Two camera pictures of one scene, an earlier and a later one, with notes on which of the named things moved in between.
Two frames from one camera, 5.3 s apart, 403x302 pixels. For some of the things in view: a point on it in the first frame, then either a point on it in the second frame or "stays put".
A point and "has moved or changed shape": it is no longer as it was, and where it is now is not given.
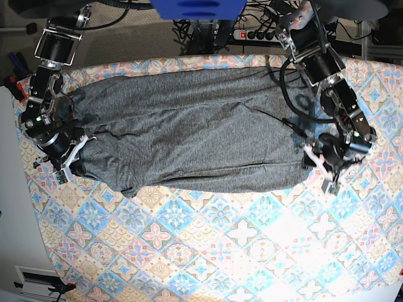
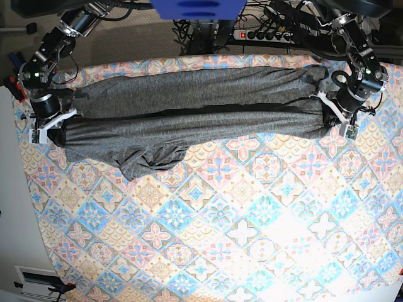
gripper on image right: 333,155 to 347,100
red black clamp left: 10,82 stays put
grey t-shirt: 208,129 has moved or changed shape
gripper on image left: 62,148 to 49,106
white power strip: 256,36 stays put
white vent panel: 36,282 stays put
